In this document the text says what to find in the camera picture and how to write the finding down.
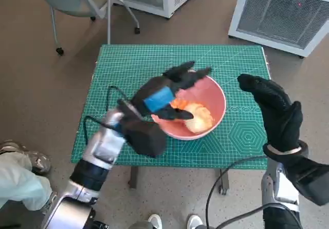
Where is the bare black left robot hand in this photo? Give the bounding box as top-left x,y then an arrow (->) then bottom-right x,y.
131,61 -> 213,121

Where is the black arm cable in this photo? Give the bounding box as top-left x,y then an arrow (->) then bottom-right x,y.
205,155 -> 268,229
210,203 -> 304,229
83,115 -> 121,145
106,85 -> 132,111

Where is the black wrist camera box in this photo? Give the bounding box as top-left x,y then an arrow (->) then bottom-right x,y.
117,99 -> 168,159
285,156 -> 329,206

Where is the pink bowl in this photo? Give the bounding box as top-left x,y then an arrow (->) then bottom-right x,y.
150,74 -> 227,141

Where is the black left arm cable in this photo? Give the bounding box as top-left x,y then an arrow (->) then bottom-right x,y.
106,85 -> 132,111
83,115 -> 121,145

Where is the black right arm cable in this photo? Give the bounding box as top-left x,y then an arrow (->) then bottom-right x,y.
210,203 -> 304,229
205,155 -> 268,229

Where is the green cutting mat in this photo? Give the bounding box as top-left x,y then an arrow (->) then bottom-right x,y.
70,43 -> 270,169

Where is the small black device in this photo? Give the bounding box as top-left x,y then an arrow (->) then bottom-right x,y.
89,220 -> 108,229

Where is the dark table leg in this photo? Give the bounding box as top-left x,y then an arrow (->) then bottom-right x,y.
128,166 -> 139,188
218,169 -> 229,196

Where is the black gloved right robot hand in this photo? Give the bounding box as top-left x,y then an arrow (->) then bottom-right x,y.
236,74 -> 304,154

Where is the grey office chair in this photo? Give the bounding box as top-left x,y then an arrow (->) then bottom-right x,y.
30,0 -> 142,56

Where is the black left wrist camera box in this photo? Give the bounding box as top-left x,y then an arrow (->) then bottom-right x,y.
117,99 -> 168,159

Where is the white shoe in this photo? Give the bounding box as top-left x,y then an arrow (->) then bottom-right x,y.
148,214 -> 162,229
186,214 -> 203,229

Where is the person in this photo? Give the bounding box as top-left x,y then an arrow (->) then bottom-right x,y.
0,140 -> 59,212

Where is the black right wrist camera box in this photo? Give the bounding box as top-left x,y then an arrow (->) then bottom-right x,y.
285,156 -> 329,206

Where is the thin grey metal pole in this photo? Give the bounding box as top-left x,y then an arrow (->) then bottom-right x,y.
106,0 -> 114,45

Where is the round toy bread bun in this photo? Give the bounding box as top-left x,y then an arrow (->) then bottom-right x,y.
184,103 -> 214,134

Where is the large white mesh cabinet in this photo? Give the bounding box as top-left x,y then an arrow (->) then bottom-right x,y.
227,0 -> 329,59

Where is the orange striped toy pastry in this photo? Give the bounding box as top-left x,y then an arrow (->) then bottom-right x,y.
169,98 -> 190,111

